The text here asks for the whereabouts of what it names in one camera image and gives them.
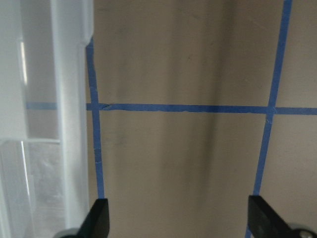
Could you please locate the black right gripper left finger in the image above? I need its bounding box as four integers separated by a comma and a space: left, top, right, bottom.
75, 198, 109, 238

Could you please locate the clear plastic box lid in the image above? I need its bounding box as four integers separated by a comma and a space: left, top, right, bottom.
0, 0, 94, 238

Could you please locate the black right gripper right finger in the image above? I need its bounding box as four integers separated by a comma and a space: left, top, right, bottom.
248, 195, 300, 238

